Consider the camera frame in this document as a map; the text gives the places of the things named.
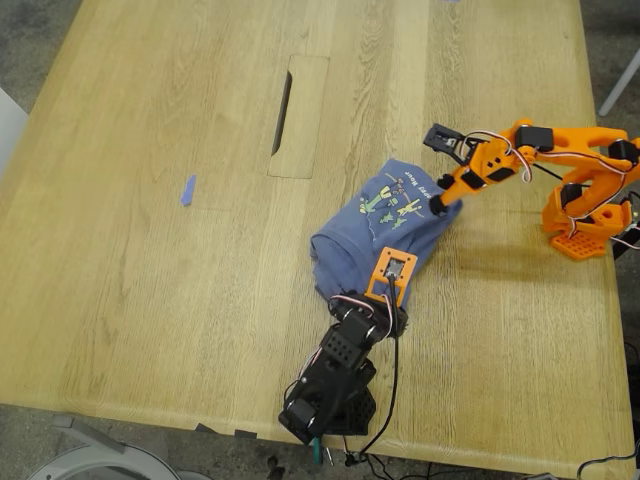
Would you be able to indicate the white round stool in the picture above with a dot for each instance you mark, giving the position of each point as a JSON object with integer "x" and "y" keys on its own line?
{"x": 75, "y": 455}

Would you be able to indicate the blue printed T-shirt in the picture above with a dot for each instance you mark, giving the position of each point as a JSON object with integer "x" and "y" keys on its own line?
{"x": 350, "y": 240}

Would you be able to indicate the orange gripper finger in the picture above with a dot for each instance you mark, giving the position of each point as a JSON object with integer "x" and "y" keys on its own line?
{"x": 443, "y": 181}
{"x": 452, "y": 192}

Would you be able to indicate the short blue tape piece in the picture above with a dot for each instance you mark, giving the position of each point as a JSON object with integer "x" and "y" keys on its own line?
{"x": 188, "y": 192}

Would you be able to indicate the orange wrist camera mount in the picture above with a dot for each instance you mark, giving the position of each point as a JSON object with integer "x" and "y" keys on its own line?
{"x": 395, "y": 267}

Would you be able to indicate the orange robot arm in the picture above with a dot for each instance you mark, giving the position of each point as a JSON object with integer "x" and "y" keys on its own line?
{"x": 585, "y": 135}

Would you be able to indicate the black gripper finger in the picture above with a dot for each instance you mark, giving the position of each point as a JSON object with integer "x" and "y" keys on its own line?
{"x": 401, "y": 325}

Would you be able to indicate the green table clamp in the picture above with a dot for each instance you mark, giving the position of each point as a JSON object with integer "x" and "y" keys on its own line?
{"x": 316, "y": 450}

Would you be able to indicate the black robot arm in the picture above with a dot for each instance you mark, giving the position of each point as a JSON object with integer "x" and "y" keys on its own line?
{"x": 330, "y": 390}

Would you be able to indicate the slanted white furniture leg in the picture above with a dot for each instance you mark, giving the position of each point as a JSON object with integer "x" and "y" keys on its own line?
{"x": 620, "y": 82}

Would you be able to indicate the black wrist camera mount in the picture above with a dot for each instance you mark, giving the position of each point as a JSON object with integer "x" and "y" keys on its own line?
{"x": 440, "y": 140}

